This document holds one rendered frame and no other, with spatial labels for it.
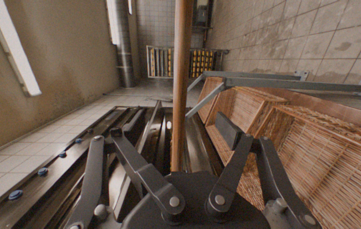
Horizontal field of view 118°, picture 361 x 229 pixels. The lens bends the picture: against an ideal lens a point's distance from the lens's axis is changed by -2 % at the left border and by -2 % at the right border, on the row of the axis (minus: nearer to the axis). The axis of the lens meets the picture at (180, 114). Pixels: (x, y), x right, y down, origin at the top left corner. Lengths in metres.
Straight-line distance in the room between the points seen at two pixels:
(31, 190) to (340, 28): 2.27
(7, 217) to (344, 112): 1.49
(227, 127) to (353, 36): 1.36
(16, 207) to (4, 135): 0.79
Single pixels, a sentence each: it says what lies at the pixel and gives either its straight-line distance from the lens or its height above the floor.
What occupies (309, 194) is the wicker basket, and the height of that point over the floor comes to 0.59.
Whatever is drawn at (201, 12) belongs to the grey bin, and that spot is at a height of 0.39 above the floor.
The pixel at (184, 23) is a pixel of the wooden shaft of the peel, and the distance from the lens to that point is 0.24.
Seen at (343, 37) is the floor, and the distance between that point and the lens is 1.51.
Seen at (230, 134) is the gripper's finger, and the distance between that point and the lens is 0.17.
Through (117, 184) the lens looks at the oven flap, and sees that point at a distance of 0.86.
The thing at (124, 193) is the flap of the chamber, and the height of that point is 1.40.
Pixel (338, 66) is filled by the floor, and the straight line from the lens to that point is 1.46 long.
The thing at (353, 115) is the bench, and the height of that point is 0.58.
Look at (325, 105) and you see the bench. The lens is 0.76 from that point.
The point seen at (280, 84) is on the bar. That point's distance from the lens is 0.81.
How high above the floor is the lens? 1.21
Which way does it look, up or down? 4 degrees down
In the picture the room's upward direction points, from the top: 89 degrees counter-clockwise
